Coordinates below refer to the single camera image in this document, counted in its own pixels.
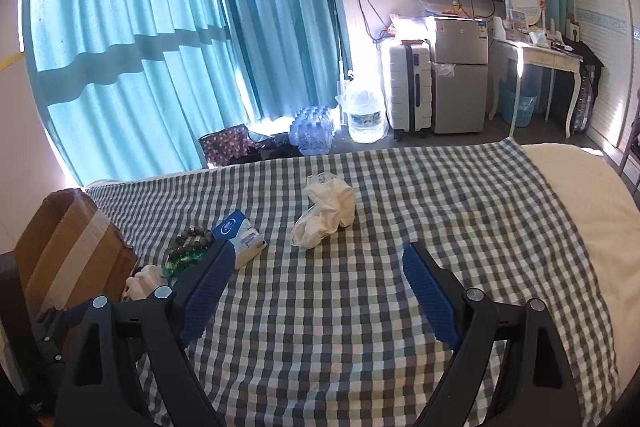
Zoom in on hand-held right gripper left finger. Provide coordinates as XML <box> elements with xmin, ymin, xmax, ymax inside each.
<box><xmin>57</xmin><ymin>239</ymin><xmax>237</xmax><ymax>427</ymax></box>

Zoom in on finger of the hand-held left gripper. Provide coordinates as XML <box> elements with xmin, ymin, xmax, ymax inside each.
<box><xmin>27</xmin><ymin>337</ymin><xmax>68</xmax><ymax>413</ymax></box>
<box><xmin>35</xmin><ymin>303</ymin><xmax>96</xmax><ymax>338</ymax></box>

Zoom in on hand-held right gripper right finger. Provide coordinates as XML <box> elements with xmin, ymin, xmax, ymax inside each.
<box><xmin>402</xmin><ymin>242</ymin><xmax>586</xmax><ymax>427</ymax></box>

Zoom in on green plastic packet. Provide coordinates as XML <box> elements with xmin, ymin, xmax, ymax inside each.
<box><xmin>162</xmin><ymin>249</ymin><xmax>208</xmax><ymax>279</ymax></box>

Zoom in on white plush toy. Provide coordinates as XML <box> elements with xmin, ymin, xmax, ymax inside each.
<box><xmin>122</xmin><ymin>264</ymin><xmax>168</xmax><ymax>303</ymax></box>

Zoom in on brown cardboard box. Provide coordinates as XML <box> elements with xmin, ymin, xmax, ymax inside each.
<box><xmin>12</xmin><ymin>188</ymin><xmax>138</xmax><ymax>323</ymax></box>

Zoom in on dark bead bracelet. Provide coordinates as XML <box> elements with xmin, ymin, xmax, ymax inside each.
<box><xmin>171</xmin><ymin>226</ymin><xmax>215</xmax><ymax>260</ymax></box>

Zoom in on blue white tissue packet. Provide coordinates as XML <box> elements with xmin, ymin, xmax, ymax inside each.
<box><xmin>212</xmin><ymin>209</ymin><xmax>268</xmax><ymax>270</ymax></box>

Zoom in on white plastic bag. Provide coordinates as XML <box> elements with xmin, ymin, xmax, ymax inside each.
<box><xmin>291</xmin><ymin>174</ymin><xmax>357</xmax><ymax>249</ymax></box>

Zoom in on checked grey white cloth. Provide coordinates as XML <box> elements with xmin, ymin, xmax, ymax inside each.
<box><xmin>85</xmin><ymin>138</ymin><xmax>621</xmax><ymax>427</ymax></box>

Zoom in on dotted dark bag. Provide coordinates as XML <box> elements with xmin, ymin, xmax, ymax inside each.
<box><xmin>199</xmin><ymin>124</ymin><xmax>261</xmax><ymax>168</ymax></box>

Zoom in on dark floor bag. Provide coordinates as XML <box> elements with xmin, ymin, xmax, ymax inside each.
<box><xmin>247</xmin><ymin>129</ymin><xmax>301</xmax><ymax>158</ymax></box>

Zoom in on large water jug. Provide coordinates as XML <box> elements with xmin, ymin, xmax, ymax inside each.
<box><xmin>345</xmin><ymin>82</ymin><xmax>387</xmax><ymax>144</ymax></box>

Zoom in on pack of water bottles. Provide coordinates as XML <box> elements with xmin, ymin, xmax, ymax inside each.
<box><xmin>288</xmin><ymin>105</ymin><xmax>336</xmax><ymax>155</ymax></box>

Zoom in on white suitcase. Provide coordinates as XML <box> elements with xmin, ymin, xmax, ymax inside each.
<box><xmin>388</xmin><ymin>39</ymin><xmax>433</xmax><ymax>142</ymax></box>

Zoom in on blue plastic basket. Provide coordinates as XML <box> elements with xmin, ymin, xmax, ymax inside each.
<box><xmin>500</xmin><ymin>84</ymin><xmax>540</xmax><ymax>128</ymax></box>

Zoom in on silver fridge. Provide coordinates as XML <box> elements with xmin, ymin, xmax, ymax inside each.
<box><xmin>431</xmin><ymin>17</ymin><xmax>490</xmax><ymax>135</ymax></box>

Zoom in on white dressing table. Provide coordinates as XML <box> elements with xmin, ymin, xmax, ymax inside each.
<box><xmin>487</xmin><ymin>32</ymin><xmax>586</xmax><ymax>138</ymax></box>

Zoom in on black hanging bag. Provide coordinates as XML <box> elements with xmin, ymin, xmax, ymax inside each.
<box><xmin>565</xmin><ymin>39</ymin><xmax>606</xmax><ymax>135</ymax></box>

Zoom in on white bags on suitcase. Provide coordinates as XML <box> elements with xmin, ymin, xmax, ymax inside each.
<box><xmin>387</xmin><ymin>14</ymin><xmax>436</xmax><ymax>42</ymax></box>

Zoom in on wide turquoise curtain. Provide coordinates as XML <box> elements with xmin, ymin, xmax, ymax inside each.
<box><xmin>22</xmin><ymin>0</ymin><xmax>261</xmax><ymax>185</ymax></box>

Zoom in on narrow turquoise curtain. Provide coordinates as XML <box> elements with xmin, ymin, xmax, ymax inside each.
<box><xmin>207</xmin><ymin>0</ymin><xmax>353</xmax><ymax>118</ymax></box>

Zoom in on white wardrobe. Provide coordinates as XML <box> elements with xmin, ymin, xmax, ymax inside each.
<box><xmin>560</xmin><ymin>0</ymin><xmax>640</xmax><ymax>148</ymax></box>

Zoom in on wall cable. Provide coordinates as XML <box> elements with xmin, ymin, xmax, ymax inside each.
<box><xmin>355</xmin><ymin>0</ymin><xmax>388</xmax><ymax>42</ymax></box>

